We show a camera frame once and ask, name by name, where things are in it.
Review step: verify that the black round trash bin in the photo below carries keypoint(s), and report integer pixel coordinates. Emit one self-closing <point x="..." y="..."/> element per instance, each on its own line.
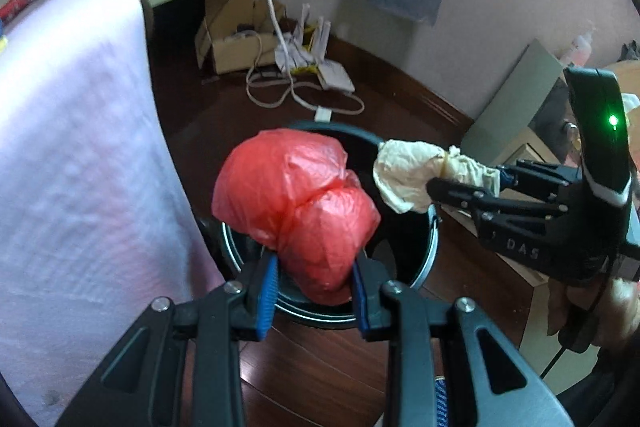
<point x="405" y="244"/>

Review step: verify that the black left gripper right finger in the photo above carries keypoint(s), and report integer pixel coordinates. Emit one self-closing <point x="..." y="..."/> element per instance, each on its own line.
<point x="447" y="363"/>

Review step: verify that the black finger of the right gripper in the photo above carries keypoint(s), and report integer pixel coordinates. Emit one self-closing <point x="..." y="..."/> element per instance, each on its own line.
<point x="478" y="200"/>

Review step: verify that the red plastic bag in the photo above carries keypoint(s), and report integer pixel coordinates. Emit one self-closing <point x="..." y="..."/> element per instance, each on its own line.
<point x="292" y="192"/>

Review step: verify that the person's right hand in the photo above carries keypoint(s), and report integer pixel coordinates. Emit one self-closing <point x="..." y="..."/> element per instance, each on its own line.
<point x="617" y="310"/>

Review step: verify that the cardboard box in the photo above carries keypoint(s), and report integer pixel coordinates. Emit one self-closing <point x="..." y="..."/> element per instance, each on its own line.
<point x="236" y="35"/>

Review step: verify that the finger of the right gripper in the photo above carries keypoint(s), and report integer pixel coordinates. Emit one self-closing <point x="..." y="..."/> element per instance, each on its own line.
<point x="534" y="176"/>

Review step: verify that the beige cloth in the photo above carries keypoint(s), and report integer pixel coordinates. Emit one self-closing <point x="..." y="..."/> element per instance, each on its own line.
<point x="402" y="169"/>

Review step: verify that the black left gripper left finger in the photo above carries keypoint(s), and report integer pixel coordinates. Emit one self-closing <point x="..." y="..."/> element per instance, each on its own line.
<point x="139" y="382"/>

